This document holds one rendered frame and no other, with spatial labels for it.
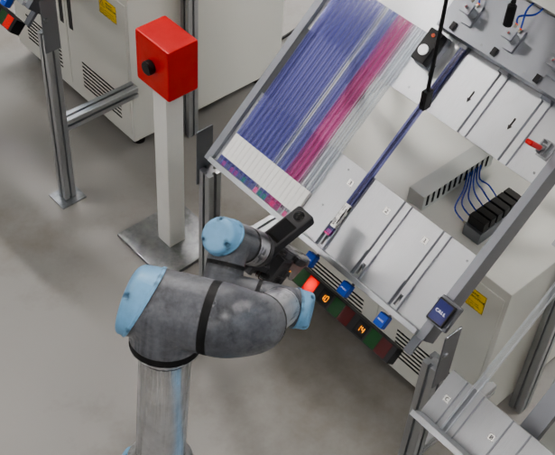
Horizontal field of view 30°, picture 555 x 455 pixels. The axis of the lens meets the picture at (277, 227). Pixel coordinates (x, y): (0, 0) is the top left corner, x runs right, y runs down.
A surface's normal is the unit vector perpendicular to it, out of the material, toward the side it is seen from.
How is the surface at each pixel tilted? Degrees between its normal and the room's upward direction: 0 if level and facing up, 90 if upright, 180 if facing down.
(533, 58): 43
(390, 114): 0
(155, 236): 0
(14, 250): 0
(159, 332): 74
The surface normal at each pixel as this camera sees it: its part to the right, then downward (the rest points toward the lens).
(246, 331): 0.52, 0.21
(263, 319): 0.77, -0.16
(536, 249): 0.06, -0.69
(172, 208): 0.66, 0.57
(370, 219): -0.46, -0.20
